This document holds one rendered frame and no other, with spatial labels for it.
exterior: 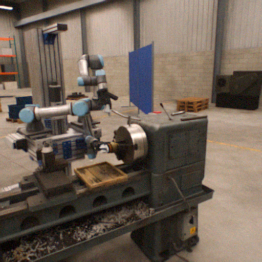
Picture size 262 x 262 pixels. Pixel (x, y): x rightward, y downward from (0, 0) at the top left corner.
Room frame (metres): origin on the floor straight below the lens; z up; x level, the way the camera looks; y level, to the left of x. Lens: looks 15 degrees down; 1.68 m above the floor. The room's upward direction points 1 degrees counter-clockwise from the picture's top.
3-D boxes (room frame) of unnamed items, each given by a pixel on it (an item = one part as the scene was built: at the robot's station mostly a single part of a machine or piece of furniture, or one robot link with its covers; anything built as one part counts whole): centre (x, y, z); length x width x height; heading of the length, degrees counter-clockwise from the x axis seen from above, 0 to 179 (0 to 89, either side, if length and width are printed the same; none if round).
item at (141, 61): (8.74, -0.29, 1.18); 4.12 x 0.80 x 2.35; 9
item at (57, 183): (1.57, 0.56, 0.95); 0.43 x 0.17 x 0.05; 31
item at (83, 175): (1.73, 0.25, 0.89); 0.36 x 0.30 x 0.04; 31
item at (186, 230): (1.85, -0.46, 0.41); 0.34 x 0.17 x 0.82; 121
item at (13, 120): (8.27, 3.55, 0.39); 1.20 x 0.80 x 0.79; 146
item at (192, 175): (2.09, -0.32, 0.43); 0.60 x 0.48 x 0.86; 121
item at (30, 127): (2.07, 0.84, 1.21); 0.15 x 0.15 x 0.10
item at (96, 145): (1.85, 0.27, 1.08); 0.12 x 0.09 x 0.08; 30
